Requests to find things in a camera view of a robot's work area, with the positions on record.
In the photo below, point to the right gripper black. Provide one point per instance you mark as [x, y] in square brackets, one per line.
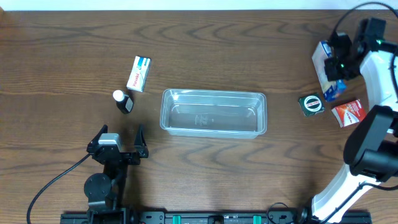
[331, 68]

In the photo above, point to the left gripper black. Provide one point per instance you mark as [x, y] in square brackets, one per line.
[141, 150]

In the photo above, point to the blue Kool Fever box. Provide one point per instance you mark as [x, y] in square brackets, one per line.
[331, 89]

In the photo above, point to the dark bottle white cap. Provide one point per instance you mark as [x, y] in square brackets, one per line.
[123, 101]

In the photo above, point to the red white packet box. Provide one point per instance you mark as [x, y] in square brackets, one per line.
[349, 113]

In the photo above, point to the green round-logo small box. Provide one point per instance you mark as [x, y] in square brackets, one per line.
[311, 104]

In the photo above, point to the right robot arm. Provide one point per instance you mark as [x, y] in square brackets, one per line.
[369, 159]

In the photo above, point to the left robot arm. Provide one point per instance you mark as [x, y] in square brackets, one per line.
[105, 190]

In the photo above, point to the clear plastic container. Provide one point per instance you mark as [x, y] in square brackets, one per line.
[213, 113]

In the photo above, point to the white Panadol box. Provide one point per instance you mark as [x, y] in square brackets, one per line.
[139, 73]

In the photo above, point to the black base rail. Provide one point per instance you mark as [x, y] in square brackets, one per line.
[181, 218]

